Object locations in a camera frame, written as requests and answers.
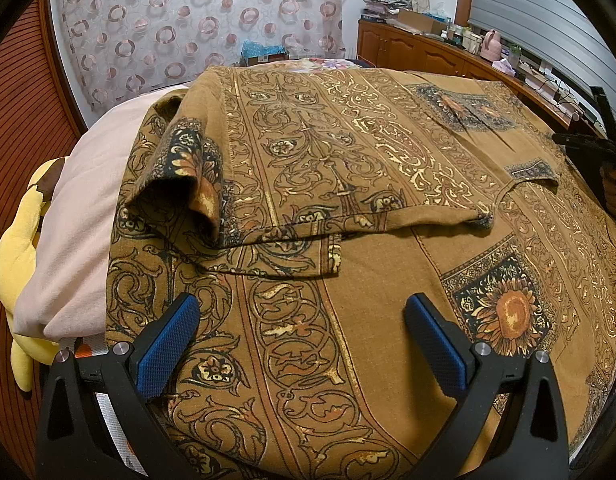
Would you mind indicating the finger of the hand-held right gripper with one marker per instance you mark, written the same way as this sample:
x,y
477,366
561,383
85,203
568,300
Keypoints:
x,y
573,141

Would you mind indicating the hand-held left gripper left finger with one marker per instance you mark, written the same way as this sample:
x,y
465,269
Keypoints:
x,y
167,345

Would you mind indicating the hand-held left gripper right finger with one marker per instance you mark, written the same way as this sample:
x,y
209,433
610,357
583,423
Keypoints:
x,y
438,345

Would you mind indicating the brown patterned shirt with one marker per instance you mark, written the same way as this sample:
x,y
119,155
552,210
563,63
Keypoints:
x,y
338,160

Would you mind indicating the stack of folded clothes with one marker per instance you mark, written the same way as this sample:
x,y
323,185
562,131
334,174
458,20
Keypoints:
x,y
380,7

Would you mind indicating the person's right hand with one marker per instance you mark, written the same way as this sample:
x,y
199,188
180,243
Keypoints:
x,y
615,190

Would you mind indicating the pink kettle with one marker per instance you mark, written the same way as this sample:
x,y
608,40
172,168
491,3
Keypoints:
x,y
492,45

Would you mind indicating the grey window blind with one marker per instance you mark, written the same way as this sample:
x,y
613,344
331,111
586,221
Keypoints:
x,y
548,10

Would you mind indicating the pink bed sheet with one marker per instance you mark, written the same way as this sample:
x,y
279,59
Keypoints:
x,y
77,210

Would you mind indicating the wooden sideboard cabinet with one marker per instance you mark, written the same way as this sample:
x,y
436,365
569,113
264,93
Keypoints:
x,y
423,52

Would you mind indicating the yellow plush toy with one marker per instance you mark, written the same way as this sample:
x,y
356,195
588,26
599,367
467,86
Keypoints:
x,y
15,250

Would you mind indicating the cardboard box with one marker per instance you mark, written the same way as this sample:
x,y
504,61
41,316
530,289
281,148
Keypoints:
x,y
420,21

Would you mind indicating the floral quilt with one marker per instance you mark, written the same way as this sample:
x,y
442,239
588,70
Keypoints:
x,y
328,65

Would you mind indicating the wooden louvered wardrobe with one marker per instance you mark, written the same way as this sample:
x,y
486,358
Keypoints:
x,y
22,125

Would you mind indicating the blue and brown tissue box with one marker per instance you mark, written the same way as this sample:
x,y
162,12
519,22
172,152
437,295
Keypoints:
x,y
263,52

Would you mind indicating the circle print sheer curtain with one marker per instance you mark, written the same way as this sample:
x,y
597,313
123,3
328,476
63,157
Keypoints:
x,y
187,25

